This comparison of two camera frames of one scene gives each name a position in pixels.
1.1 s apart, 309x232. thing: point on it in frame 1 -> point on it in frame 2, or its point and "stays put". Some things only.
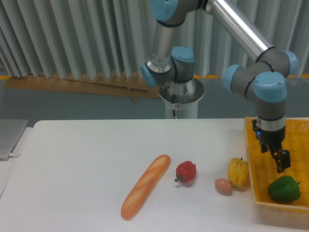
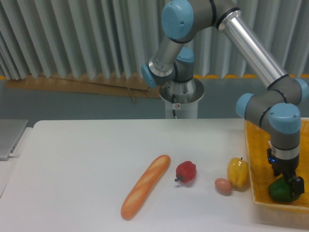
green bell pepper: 284,189 stays put
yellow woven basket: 263,168 stays put
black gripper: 282,156 -> 287,167
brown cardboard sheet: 116,85 stays put
